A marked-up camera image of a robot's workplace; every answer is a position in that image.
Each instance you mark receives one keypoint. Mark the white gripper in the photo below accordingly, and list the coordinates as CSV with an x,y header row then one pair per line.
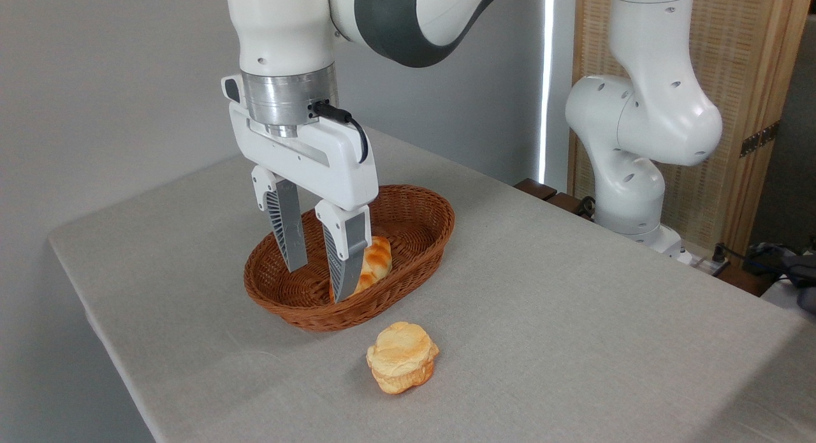
x,y
319,159

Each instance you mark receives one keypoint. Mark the dark grey bag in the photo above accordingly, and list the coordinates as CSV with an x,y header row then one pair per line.
x,y
790,271

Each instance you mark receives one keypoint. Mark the muffin-shaped golden bread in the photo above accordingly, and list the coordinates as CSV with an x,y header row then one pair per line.
x,y
401,357

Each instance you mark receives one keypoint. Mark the grey tablecloth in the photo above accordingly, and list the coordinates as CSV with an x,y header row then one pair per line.
x,y
574,334

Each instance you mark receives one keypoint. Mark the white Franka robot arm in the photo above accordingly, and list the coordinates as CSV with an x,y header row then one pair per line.
x,y
287,29

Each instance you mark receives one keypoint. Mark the dark brown wooden block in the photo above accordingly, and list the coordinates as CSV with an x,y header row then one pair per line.
x,y
564,203
534,188

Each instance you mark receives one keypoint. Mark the brown wicker basket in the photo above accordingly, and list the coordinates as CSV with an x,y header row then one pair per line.
x,y
408,220

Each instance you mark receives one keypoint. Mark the wooden woven screen panel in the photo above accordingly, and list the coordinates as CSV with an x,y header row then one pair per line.
x,y
746,48

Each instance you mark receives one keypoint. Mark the metal hinge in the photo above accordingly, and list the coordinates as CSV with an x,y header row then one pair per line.
x,y
758,139

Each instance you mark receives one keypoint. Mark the white power strip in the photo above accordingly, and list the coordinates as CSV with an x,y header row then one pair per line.
x,y
701,262

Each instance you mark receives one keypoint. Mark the long golden bread roll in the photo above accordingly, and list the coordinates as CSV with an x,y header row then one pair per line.
x,y
377,261

